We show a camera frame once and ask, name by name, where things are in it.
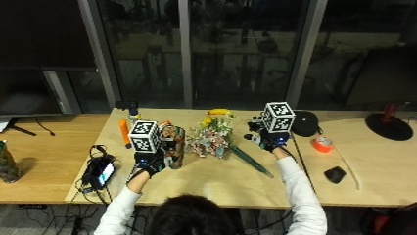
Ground black cables under table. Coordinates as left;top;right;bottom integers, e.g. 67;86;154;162
19;205;115;235

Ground red and black chair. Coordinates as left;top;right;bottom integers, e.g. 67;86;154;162
363;202;417;235

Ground black round base red post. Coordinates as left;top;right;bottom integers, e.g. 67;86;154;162
364;103;415;142

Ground small clear bottle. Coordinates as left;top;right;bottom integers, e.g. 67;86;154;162
128;109;144;130

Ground black power strip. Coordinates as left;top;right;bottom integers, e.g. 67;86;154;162
18;204;48;211

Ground grey window frame post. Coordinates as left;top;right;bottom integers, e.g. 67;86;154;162
284;0;330;109
78;0;123;109
178;0;195;109

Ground black computer monitor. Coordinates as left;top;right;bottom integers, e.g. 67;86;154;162
0;65;99;118

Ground person's left hand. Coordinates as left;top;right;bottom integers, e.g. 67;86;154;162
134;138;176;178

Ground thin white stick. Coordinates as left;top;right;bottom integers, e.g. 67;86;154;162
335;148;363;191

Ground black monitor stand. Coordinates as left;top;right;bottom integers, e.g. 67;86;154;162
4;117;38;137

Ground white marker cube on right glove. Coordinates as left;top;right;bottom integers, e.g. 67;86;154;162
262;101;298;134

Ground green brown patterned vase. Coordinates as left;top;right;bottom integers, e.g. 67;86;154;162
0;140;22;184

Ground black glove cable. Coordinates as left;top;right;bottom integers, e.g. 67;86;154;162
284;131;322;202

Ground white marker cube on glove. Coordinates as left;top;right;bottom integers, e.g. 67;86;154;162
128;119;163;154
262;101;298;134

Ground person's right hand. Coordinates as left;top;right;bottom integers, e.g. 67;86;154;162
244;116;292;154

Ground orange tape roll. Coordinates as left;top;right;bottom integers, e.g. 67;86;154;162
311;135;335;154

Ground black phone with lit screen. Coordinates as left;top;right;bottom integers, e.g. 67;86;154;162
83;155;118;191

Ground black cables by phone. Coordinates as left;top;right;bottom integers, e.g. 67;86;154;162
75;144;115;205

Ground black computer mouse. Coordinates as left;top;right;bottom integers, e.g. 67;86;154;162
324;165;348;184

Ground orange box cutter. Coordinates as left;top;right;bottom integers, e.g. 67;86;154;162
119;118;134;150

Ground thin black monitor cable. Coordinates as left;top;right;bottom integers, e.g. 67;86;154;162
34;117;58;137

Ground white marker cube on left glove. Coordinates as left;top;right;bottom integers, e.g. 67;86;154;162
128;119;163;154

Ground small black camera device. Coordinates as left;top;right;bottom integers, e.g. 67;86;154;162
115;100;140;112

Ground mixed flower bouquet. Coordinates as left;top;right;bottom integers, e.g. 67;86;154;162
187;108;275;179

